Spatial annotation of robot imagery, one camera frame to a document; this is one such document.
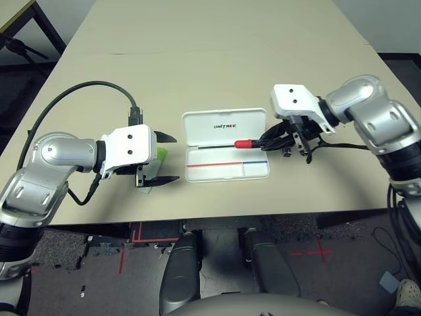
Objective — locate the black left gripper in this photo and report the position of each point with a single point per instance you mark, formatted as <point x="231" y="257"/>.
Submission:
<point x="139" y="176"/>

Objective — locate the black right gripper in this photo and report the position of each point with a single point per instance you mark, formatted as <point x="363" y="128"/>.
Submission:
<point x="304" y="131"/>

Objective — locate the green white highlighter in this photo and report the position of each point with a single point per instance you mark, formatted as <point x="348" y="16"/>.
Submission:
<point x="162" y="154"/>

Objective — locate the red black marker pen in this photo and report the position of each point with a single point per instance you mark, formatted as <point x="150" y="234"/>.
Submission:
<point x="242" y="143"/>

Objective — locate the white plastic pencil case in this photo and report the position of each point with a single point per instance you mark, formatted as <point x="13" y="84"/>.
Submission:
<point x="204" y="131"/>

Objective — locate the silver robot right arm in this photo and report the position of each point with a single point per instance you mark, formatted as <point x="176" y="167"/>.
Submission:
<point x="361" y="95"/>

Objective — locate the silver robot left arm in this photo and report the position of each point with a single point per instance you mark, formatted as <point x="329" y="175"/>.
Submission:
<point x="59" y="154"/>

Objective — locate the grey robot left leg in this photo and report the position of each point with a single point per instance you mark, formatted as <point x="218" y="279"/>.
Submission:
<point x="179" y="273"/>

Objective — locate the grey robot leg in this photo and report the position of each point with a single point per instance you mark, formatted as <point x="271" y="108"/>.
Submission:
<point x="179" y="273"/>
<point x="269" y="263"/>

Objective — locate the grey robot right leg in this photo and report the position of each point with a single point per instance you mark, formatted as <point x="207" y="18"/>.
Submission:
<point x="269" y="263"/>

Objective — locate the white perforated shoe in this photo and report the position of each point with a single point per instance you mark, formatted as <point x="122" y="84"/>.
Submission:
<point x="409" y="294"/>
<point x="324" y="302"/>

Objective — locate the silver robot torso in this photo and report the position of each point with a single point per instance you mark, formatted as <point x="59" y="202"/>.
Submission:
<point x="250" y="306"/>

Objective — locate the blue grey floor box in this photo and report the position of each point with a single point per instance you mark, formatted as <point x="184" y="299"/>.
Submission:
<point x="389" y="282"/>

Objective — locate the black tripod stand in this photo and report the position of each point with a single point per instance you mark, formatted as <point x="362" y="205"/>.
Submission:
<point x="16" y="46"/>

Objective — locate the beige side table black legs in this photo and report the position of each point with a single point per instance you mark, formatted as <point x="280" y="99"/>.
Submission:
<point x="13" y="13"/>

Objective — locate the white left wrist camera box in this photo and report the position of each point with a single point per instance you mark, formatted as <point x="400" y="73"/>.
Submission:
<point x="131" y="145"/>

